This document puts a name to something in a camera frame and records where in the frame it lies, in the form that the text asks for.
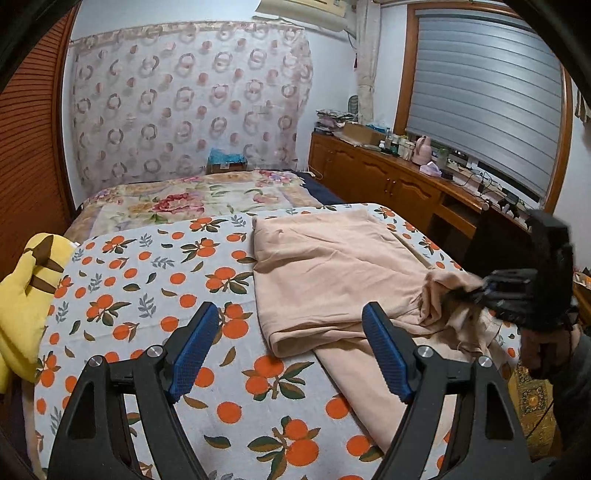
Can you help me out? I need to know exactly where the grey window blind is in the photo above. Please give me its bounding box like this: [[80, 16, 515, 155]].
[[406, 16, 567, 202]]

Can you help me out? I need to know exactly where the wooden cabinet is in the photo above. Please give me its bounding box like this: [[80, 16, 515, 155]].
[[308, 131, 532, 241]]

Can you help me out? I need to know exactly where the wooden window frame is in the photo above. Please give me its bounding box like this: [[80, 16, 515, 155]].
[[394, 0, 576, 215]]

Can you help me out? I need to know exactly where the pink kettle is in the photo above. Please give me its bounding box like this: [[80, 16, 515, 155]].
[[412, 135, 434, 166]]

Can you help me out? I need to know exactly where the yellow plush toy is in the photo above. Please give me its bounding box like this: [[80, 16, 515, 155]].
[[0, 233, 77, 394]]

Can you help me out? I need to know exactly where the group of small bottles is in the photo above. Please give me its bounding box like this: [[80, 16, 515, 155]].
[[381, 133, 414, 160]]

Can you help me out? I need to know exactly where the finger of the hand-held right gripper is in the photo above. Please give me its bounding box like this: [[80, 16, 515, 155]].
[[443, 271, 536, 319]]

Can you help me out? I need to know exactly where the yellow patterned cloth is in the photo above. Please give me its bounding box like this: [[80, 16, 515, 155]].
[[512, 364, 560, 459]]

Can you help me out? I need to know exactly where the teal topped box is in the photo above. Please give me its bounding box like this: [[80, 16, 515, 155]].
[[206, 148, 247, 175]]

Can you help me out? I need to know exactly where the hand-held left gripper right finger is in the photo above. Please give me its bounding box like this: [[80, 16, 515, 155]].
[[361, 301, 532, 480]]

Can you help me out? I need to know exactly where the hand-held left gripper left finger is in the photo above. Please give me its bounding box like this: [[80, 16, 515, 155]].
[[47, 301, 220, 480]]

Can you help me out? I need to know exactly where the cream lace curtain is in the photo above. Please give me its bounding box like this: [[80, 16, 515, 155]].
[[355, 0, 382, 126]]

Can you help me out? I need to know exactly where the stack of folded cloths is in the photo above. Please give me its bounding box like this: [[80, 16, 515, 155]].
[[315, 108, 356, 136]]

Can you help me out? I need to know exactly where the person's right hand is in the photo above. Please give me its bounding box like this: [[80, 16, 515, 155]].
[[519, 327, 573, 380]]

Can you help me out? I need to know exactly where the person's right forearm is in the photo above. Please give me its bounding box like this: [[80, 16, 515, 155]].
[[551, 323, 591, 464]]

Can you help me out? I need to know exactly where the orange fruit print sheet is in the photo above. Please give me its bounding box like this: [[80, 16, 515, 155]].
[[32, 203, 522, 480]]

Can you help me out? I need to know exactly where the peach printed t-shirt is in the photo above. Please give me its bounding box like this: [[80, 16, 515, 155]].
[[252, 210, 507, 455]]

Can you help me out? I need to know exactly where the wooden louvred door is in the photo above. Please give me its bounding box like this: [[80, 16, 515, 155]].
[[0, 9, 80, 278]]

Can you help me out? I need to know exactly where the floral bedspread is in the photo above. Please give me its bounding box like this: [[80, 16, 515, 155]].
[[65, 168, 324, 245]]

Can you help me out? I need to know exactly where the white air conditioner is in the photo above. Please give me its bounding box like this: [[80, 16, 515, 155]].
[[253, 0, 352, 32]]

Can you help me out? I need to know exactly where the circle pattern sheer curtain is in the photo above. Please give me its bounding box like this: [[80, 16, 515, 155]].
[[69, 21, 315, 197]]

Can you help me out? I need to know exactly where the black chair back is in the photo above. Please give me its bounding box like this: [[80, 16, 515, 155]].
[[465, 205, 536, 278]]

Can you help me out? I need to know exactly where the navy blanket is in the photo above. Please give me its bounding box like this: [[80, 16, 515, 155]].
[[293, 171, 345, 206]]

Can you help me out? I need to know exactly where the cardboard box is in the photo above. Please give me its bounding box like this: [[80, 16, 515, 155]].
[[342, 122, 387, 147]]

